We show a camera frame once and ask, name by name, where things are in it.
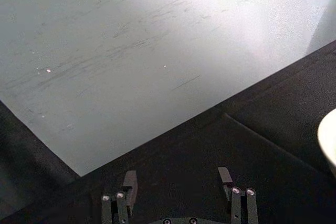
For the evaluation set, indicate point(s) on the roll of white tape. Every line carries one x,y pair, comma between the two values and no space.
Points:
329,140

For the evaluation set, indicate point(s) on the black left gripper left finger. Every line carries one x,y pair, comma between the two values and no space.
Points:
123,203

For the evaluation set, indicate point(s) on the black table cloth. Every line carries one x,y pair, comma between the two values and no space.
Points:
236,142

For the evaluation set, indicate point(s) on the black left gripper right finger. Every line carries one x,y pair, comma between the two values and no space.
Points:
240,203

